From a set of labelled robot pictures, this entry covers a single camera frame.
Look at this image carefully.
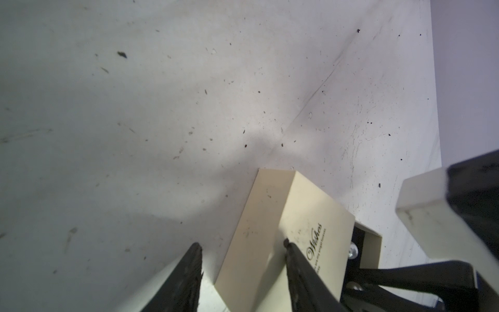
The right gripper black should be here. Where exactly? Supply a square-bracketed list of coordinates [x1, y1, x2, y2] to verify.
[341, 261, 498, 312]

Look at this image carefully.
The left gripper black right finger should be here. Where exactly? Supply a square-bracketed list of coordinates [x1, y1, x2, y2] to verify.
[283, 239, 346, 312]

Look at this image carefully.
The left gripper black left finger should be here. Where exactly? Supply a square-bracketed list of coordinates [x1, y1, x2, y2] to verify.
[142, 243, 203, 312]

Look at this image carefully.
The small earring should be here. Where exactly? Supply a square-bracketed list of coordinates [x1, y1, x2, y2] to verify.
[348, 242, 359, 260]

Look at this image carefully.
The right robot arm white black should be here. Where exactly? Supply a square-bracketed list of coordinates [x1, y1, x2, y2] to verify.
[341, 151, 498, 311]

